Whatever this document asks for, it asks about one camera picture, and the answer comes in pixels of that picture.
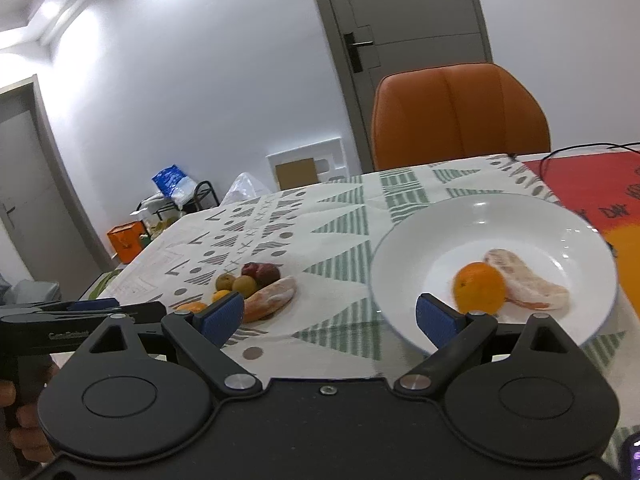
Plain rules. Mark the green kiwi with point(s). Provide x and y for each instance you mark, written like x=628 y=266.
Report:
x=224 y=282
x=242 y=285

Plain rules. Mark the red jujube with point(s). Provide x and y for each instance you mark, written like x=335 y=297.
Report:
x=270 y=272

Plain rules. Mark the red apple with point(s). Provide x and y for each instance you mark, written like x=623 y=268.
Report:
x=249 y=270

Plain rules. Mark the blue plastic bag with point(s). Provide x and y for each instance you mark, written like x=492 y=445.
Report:
x=167 y=180

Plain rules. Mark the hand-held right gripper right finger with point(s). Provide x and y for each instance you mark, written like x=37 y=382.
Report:
x=440 y=320

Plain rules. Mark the grey side door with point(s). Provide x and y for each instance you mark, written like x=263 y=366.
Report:
x=35 y=185

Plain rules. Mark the person's left hand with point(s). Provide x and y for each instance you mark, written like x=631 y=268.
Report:
x=30 y=442

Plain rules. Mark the large orange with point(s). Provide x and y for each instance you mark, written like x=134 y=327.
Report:
x=477 y=285

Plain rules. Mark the small tangerine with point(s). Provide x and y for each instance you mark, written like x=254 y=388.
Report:
x=192 y=306
x=219 y=296

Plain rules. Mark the orange box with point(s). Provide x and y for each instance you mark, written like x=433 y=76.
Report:
x=125 y=242

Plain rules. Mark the orange chair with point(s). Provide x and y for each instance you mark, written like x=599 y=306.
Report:
x=450 y=115

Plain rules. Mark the black device with purple light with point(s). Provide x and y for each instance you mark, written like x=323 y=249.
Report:
x=631 y=455

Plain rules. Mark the red printed mat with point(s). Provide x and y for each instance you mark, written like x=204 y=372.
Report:
x=600 y=185

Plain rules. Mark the white foam packaging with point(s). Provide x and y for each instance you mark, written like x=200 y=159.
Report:
x=332 y=157

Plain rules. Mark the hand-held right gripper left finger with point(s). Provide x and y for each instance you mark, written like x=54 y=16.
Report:
x=225 y=312

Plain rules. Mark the black metal rack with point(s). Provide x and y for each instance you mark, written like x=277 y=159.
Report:
x=207 y=195

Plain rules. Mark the white plastic bag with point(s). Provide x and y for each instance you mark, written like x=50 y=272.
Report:
x=245 y=187

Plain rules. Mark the brown cardboard sheet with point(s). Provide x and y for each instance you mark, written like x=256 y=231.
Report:
x=295 y=174

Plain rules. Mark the white plate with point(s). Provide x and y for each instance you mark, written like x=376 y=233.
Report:
x=550 y=240

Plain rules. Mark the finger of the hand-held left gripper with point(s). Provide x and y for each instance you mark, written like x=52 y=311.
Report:
x=95 y=304
x=147 y=317

